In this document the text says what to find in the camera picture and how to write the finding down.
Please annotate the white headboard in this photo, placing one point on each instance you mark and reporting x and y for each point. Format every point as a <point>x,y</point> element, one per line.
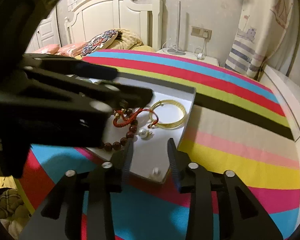
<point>92,17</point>

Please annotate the sailboat print curtain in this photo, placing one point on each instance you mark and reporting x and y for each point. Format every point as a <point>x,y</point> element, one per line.
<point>266,35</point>

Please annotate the pearl earring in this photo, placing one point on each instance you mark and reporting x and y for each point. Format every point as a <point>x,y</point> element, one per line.
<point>145,133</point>
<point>156,172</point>

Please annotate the patterned round cushion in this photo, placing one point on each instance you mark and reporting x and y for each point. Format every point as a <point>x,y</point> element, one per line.
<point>100,41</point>

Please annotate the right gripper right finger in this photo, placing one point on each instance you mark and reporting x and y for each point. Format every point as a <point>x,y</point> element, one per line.
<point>240,214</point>

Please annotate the wall socket plate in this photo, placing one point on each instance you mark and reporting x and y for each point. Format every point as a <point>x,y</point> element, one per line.
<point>201,32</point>

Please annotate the pink folded quilt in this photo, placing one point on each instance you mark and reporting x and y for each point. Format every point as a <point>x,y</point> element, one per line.
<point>71,50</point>

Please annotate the grey white jewelry tray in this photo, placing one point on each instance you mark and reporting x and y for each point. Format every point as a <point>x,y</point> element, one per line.
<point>153,152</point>

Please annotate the white wardrobe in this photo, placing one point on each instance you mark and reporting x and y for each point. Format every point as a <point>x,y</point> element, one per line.
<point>46,33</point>

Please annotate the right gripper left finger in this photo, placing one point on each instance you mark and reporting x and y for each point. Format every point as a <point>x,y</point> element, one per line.
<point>60,214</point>

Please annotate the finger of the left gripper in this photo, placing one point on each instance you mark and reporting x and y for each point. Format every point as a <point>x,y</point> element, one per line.
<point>70,66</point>
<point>114,94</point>

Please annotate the lamp with round base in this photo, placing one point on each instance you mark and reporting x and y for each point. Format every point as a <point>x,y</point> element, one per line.
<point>174,49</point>

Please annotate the yellow floral bedsheet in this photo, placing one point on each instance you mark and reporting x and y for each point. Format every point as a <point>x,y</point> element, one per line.
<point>143,48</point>

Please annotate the white nightstand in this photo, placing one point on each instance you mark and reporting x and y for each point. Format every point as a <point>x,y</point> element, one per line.
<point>192,56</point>

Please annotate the beige fluffy pillow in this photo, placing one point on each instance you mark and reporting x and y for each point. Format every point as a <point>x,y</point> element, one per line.
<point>126,40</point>

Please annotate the gold bangle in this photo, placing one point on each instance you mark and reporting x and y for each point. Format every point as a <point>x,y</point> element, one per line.
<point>167,114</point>

